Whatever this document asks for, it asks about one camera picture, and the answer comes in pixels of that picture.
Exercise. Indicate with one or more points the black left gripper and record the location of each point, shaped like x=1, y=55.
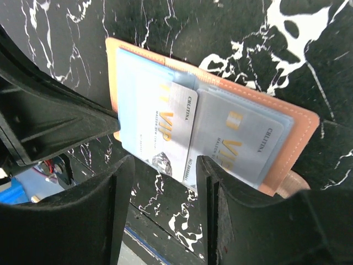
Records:
x=41, y=118

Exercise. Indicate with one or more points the pink leather card holder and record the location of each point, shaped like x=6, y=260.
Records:
x=128, y=63

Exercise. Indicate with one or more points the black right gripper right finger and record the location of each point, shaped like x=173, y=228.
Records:
x=241, y=225

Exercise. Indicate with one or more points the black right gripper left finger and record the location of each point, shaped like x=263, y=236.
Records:
x=81, y=225

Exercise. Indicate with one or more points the silver credit card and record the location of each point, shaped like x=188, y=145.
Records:
x=241, y=140
x=156, y=120

